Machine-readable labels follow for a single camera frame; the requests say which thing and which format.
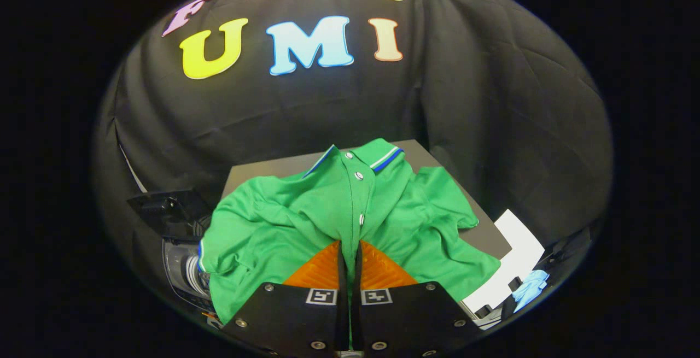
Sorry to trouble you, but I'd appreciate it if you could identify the white table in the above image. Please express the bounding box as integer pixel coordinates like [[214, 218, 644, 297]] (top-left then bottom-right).
[[462, 209, 546, 330]]

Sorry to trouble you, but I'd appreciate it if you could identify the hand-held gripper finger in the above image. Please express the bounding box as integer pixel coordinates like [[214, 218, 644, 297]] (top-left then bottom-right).
[[352, 239, 482, 358], [221, 240, 349, 358]]

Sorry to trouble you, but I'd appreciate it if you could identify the green polo shirt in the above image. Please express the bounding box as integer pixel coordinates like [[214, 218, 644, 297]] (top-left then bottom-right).
[[197, 138, 501, 326]]

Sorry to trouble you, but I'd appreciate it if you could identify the light blue cloth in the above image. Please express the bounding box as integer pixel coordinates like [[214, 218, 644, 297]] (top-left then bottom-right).
[[511, 269, 550, 312]]

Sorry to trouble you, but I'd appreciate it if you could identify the beige cabinet with dark top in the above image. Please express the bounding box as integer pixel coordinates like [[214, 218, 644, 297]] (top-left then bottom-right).
[[221, 139, 513, 260]]

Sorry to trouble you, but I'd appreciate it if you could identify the dark transparent washing machine lid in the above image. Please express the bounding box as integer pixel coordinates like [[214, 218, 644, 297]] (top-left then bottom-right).
[[127, 189, 211, 241]]

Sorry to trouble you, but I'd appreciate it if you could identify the black backdrop cloth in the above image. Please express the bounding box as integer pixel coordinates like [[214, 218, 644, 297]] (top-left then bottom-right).
[[93, 0, 613, 293]]

